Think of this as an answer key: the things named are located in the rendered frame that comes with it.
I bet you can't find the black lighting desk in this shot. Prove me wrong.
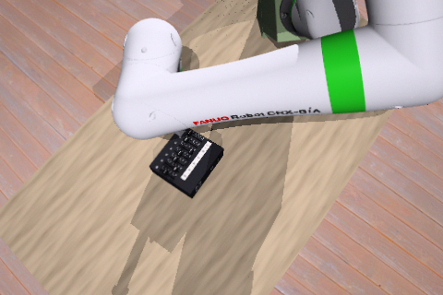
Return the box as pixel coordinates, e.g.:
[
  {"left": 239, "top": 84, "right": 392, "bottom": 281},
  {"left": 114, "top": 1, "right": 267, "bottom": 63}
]
[{"left": 149, "top": 128, "right": 223, "bottom": 198}]

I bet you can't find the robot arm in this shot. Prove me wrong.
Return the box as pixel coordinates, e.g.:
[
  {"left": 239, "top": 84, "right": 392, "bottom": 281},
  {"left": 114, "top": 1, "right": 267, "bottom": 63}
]
[{"left": 112, "top": 0, "right": 443, "bottom": 140}]

